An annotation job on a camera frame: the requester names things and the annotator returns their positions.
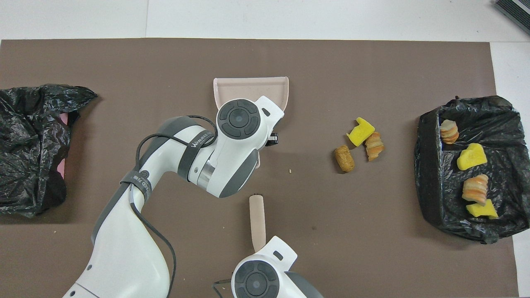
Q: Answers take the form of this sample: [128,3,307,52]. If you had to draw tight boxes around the striped croissant bread piece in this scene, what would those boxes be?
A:
[364,132,385,162]
[462,174,489,206]

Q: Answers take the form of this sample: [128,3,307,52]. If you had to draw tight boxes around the pink plastic bin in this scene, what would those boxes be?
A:
[57,113,80,179]

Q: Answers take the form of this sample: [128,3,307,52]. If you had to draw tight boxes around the yellow green sponge piece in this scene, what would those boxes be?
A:
[466,199,499,219]

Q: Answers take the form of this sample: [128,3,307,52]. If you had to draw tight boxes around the brown bread roll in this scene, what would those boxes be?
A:
[335,145,356,173]

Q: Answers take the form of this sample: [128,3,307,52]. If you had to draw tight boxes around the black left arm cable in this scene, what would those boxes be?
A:
[128,115,218,298]

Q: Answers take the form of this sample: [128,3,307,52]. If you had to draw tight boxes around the brown table mat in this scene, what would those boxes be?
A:
[0,38,519,298]

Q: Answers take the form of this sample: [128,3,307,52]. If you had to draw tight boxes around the small round bread bun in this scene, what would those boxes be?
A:
[440,119,460,144]

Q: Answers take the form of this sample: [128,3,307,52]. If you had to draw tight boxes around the crumpled black trash bag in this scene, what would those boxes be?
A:
[0,84,99,219]

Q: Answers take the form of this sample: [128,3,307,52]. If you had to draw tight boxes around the beige hand brush black bristles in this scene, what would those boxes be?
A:
[248,193,266,252]

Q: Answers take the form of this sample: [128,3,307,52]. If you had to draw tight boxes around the black bag lined bin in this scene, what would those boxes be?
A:
[414,95,530,245]

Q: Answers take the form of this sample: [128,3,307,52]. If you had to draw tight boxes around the dark grey ribbed object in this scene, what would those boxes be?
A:
[495,0,530,34]

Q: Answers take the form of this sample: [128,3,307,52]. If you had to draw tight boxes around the beige plastic dustpan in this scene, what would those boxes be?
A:
[213,76,289,170]

